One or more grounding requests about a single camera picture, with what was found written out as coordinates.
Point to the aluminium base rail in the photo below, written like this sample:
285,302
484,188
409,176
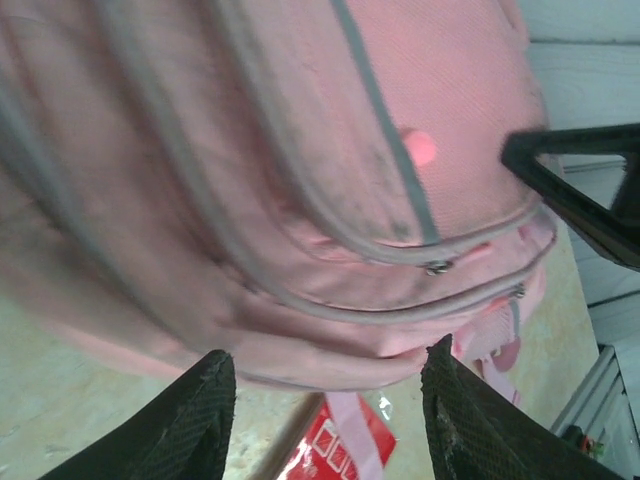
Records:
600,380

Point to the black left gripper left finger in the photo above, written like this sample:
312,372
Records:
165,440

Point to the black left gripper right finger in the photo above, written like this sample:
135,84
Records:
475,440

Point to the red card pack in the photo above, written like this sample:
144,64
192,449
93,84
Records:
320,445

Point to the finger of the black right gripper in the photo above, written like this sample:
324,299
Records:
575,207
575,142

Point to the pink student backpack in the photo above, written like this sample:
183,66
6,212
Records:
200,150

